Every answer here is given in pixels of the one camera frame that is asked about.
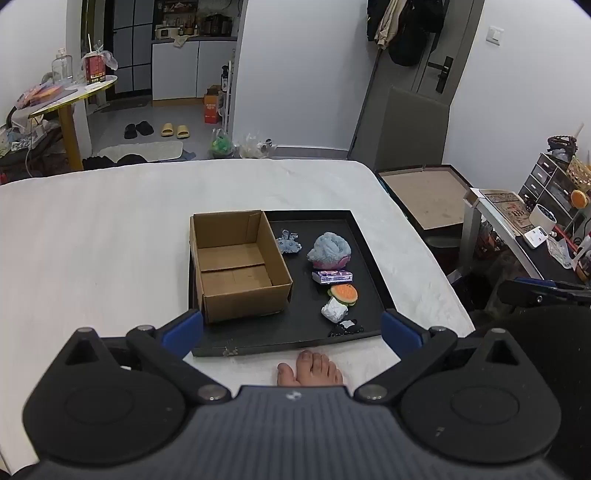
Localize white desk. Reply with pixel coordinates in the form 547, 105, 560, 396
462, 187, 591, 284

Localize blue purple tissue packet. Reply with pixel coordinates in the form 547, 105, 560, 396
312, 269, 355, 284

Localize colourful packet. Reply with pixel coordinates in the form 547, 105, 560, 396
18, 83, 63, 106

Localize white bath mat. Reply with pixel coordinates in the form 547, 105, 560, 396
95, 141, 184, 163

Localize wicker basket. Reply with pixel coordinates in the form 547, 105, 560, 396
567, 157, 591, 192

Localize hanging dark clothes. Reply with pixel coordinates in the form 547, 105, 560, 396
367, 0, 446, 65

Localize white round container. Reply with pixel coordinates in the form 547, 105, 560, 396
529, 203, 557, 232

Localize white narrow rack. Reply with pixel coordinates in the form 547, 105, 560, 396
224, 48, 237, 131

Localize black shallow tray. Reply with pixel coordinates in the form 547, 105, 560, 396
187, 210, 398, 358

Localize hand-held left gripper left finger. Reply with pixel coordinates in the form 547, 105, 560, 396
62, 308, 232, 403

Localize white crumpled paper ball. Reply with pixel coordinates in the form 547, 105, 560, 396
321, 298, 348, 322

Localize grey door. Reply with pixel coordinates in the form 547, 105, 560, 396
348, 0, 485, 169

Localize white power strip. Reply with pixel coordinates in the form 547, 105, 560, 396
524, 227, 555, 250

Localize printed paper sheet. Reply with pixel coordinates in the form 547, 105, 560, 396
480, 189, 536, 236

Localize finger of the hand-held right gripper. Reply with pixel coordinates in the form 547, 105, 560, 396
498, 281, 591, 309
515, 277, 591, 292

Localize brown cardboard box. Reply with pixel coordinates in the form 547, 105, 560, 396
189, 210, 294, 324

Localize orange cardboard box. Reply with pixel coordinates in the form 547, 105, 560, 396
203, 95, 222, 125

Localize person's bare foot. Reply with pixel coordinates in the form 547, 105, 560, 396
277, 350, 345, 387

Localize clear plastic bag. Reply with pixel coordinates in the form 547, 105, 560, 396
236, 134, 278, 159

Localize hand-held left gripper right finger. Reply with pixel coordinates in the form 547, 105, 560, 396
353, 308, 525, 403

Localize black door lock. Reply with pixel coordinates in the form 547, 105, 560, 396
427, 55, 455, 93

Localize grey plush toy pink patches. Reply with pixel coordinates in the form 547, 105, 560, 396
307, 232, 352, 270

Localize grey drawer organizer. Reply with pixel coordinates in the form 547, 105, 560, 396
519, 152, 583, 217

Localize white floor cabinet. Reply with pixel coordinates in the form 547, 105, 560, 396
151, 39, 238, 101

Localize burger plush toy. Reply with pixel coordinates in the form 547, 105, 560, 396
329, 283, 359, 306

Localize grey flat panel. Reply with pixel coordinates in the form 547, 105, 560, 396
376, 85, 451, 169

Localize black-framed brown board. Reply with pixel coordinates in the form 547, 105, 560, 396
375, 164, 472, 232

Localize cluttered dark chair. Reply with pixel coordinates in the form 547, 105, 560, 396
0, 108, 63, 183

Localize clear glass bottle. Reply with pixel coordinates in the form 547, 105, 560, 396
52, 47, 73, 86

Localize yellow-edged table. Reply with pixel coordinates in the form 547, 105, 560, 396
28, 74, 118, 169

